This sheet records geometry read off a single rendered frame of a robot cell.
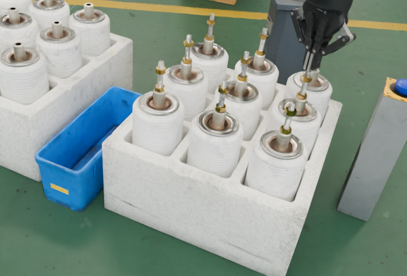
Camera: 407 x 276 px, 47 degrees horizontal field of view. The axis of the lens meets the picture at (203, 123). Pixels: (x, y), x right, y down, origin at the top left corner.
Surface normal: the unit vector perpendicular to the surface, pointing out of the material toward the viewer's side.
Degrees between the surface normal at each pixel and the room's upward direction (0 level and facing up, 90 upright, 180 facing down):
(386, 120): 90
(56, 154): 88
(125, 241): 0
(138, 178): 90
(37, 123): 90
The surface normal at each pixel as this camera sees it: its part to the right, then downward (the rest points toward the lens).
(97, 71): 0.91, 0.32
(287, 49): 0.04, 0.61
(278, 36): -0.69, 0.35
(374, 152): -0.39, 0.53
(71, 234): 0.11, -0.79
